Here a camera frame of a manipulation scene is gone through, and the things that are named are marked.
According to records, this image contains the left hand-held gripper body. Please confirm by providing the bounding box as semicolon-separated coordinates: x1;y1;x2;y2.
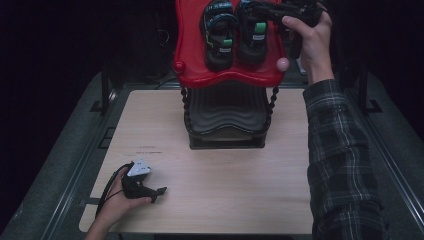
121;157;155;200

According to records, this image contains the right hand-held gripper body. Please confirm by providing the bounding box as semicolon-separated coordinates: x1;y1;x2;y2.
281;0;325;61

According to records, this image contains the black sandal with green strap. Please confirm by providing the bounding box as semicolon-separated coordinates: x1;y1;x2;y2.
234;0;270;66

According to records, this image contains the black sandal with blue buckle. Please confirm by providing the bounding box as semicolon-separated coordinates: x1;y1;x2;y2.
199;0;240;72

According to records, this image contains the red and black shoe rack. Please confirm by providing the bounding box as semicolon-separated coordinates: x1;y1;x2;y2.
172;0;291;150

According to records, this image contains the person's left hand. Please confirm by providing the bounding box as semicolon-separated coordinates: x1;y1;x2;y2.
99;167;153;225

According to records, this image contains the person's right hand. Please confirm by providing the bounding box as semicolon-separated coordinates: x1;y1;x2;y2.
281;2;336;86

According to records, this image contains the white metal stand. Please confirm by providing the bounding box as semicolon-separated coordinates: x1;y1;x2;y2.
296;57;310;75

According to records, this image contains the black metal stand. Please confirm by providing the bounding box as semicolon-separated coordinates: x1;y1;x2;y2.
89;61;118;115
355;59;384;115

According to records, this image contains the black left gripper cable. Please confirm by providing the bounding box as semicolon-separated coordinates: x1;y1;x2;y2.
95;162;135;218

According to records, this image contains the black cable behind table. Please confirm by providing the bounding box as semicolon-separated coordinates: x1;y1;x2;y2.
154;77;178;91

